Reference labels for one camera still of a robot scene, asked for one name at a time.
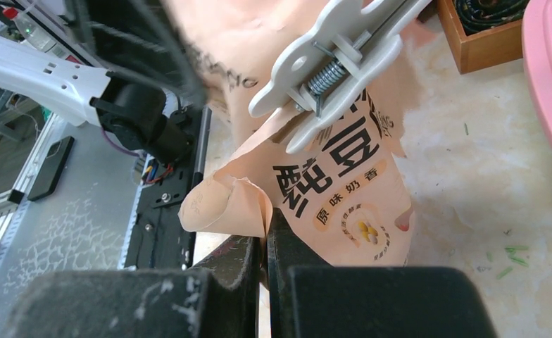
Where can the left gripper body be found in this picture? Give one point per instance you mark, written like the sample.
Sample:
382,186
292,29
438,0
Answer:
137,39

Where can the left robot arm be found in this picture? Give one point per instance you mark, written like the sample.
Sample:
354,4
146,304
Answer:
82,93

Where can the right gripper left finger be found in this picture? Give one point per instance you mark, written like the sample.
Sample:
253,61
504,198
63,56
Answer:
230,289

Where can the white bag sealing clip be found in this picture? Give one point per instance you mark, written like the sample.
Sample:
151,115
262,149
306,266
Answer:
324,70

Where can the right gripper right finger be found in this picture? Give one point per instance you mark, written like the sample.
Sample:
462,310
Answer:
297,282

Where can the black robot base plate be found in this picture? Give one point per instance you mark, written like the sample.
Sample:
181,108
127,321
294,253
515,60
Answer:
155,237

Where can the clear plastic bottle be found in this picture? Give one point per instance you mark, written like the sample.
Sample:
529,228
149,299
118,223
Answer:
34,34

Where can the pink cat litter bag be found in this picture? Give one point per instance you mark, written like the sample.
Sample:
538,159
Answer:
343,195

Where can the orange wooden tray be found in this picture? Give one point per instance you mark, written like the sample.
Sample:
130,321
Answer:
481,50

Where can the black smartphone on table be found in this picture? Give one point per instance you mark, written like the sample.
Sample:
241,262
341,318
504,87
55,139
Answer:
51,169

